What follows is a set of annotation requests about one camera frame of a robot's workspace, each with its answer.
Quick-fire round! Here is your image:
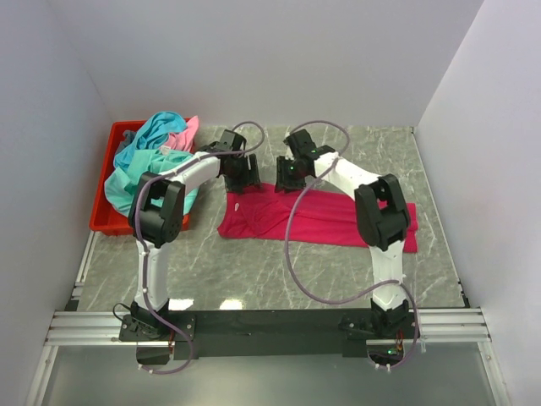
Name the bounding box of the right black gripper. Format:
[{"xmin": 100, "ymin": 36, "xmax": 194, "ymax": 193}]
[{"xmin": 275, "ymin": 156, "xmax": 309, "ymax": 195}]

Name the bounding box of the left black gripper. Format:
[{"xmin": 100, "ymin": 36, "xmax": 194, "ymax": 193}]
[{"xmin": 224, "ymin": 154, "xmax": 262, "ymax": 195}]

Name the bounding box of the magenta t shirt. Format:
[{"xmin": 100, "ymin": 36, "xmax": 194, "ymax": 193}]
[{"xmin": 216, "ymin": 182, "xmax": 419, "ymax": 254}]

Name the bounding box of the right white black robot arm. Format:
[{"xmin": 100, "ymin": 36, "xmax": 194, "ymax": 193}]
[{"xmin": 276, "ymin": 152, "xmax": 414, "ymax": 337}]

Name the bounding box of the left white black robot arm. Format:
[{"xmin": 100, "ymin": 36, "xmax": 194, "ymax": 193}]
[{"xmin": 128, "ymin": 152, "xmax": 260, "ymax": 340}]

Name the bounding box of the pink t shirt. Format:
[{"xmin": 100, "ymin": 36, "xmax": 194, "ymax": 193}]
[{"xmin": 164, "ymin": 116, "xmax": 199, "ymax": 151}]

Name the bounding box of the light blue t shirt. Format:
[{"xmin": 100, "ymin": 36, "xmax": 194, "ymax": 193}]
[{"xmin": 112, "ymin": 111, "xmax": 186, "ymax": 170}]

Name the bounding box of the grey t shirt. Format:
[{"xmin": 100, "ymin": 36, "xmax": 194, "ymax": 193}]
[{"xmin": 116, "ymin": 130, "xmax": 137, "ymax": 154}]

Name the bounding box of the teal green t shirt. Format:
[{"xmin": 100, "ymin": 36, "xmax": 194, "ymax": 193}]
[{"xmin": 104, "ymin": 149, "xmax": 193, "ymax": 217}]

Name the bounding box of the red plastic bin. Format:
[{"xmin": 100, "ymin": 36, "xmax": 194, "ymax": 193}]
[{"xmin": 90, "ymin": 121, "xmax": 172, "ymax": 236}]

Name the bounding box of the black base beam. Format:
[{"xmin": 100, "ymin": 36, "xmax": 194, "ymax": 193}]
[{"xmin": 117, "ymin": 308, "xmax": 424, "ymax": 368}]

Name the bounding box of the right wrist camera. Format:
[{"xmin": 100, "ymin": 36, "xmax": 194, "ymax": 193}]
[{"xmin": 284, "ymin": 129, "xmax": 336, "ymax": 161}]

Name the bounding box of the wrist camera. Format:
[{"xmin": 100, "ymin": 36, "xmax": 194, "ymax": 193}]
[
  {"xmin": 284, "ymin": 129, "xmax": 336, "ymax": 161},
  {"xmin": 197, "ymin": 129, "xmax": 247, "ymax": 156}
]

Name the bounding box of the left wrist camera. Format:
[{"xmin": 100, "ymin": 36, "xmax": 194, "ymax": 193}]
[{"xmin": 197, "ymin": 129, "xmax": 247, "ymax": 156}]

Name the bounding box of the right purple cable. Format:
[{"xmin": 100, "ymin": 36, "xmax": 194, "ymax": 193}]
[{"xmin": 284, "ymin": 120, "xmax": 422, "ymax": 371}]

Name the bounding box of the purple cable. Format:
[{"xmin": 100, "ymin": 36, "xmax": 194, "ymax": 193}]
[
  {"xmin": 284, "ymin": 120, "xmax": 422, "ymax": 371},
  {"xmin": 134, "ymin": 121, "xmax": 266, "ymax": 376}
]

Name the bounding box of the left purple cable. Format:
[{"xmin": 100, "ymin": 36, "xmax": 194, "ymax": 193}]
[{"xmin": 134, "ymin": 121, "xmax": 266, "ymax": 376}]

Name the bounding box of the aluminium rail frame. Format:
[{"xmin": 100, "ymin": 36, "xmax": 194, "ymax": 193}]
[{"xmin": 25, "ymin": 232, "xmax": 140, "ymax": 405}]

